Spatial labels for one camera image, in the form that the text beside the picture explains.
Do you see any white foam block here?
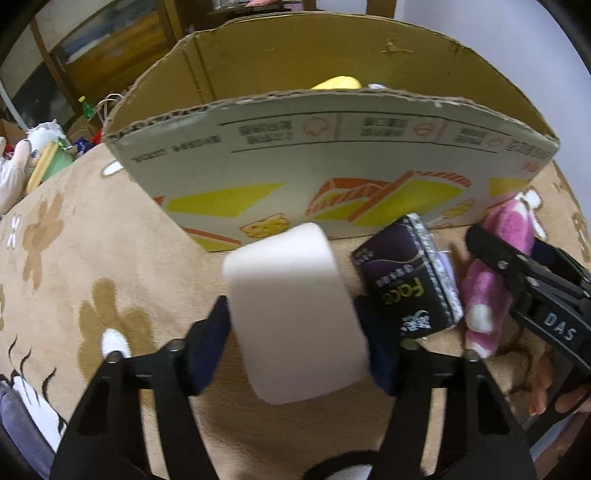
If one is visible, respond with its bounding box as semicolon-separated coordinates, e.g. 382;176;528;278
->
222;222;370;406

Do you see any person's grey pants leg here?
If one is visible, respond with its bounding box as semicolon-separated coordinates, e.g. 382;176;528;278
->
0;383;56;478

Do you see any printed cardboard box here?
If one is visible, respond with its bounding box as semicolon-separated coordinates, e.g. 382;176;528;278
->
100;10;561;252

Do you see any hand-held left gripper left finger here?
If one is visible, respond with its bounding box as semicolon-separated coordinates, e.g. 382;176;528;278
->
48;295;232;480

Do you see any brown cardboard box with clutter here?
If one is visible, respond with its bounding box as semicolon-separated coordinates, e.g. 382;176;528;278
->
67;115;100;145

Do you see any person's right hand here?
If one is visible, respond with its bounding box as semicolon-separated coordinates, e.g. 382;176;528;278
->
527;351;591;417

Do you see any pink plush toy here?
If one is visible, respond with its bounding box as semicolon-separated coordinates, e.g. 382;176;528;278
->
464;191;543;358

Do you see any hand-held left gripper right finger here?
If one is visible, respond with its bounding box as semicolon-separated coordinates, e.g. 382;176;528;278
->
353;295;539;480

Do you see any wooden wardrobe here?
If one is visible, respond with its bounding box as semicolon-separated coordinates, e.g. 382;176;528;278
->
0;0;185;139

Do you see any yellow plush pouch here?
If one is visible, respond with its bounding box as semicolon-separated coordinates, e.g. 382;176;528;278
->
310;75;362;90

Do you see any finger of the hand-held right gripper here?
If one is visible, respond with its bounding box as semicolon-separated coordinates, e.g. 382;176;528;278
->
464;224;539;297
531;239;591;296

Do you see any beige floral blanket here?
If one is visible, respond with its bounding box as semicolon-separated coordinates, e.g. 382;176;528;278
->
0;152;591;480

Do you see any red paper shopping bag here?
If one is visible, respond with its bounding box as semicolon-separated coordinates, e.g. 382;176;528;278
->
92;93;124;145

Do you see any black tissue pack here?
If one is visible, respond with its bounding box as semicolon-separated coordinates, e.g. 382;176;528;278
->
352;213;465;340

